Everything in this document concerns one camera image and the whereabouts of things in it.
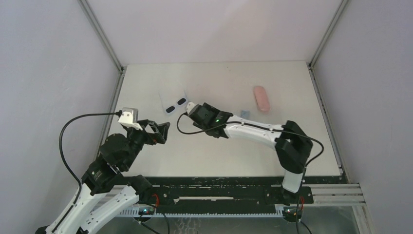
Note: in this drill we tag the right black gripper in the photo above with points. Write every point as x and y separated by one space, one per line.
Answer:
196 114

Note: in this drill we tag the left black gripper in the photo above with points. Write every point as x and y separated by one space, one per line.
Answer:
150 131

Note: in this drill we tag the pink glasses case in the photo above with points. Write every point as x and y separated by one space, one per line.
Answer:
261 99

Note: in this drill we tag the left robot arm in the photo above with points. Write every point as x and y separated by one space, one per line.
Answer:
116 155

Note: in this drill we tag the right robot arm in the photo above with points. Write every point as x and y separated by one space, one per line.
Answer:
291 144

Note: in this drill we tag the white sunglasses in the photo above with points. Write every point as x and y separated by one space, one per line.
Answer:
173 99

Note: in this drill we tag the light blue cloth right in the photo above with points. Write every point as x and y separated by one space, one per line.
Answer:
245 114

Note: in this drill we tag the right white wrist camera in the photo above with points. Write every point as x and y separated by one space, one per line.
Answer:
189 107

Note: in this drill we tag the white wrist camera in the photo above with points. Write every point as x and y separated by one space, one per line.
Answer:
189 107
129 118

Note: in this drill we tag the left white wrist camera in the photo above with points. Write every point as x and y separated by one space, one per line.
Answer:
129 118

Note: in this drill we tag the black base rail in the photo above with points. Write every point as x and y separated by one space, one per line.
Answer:
224 195

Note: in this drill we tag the aluminium frame rail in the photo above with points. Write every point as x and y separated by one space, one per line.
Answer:
324 195

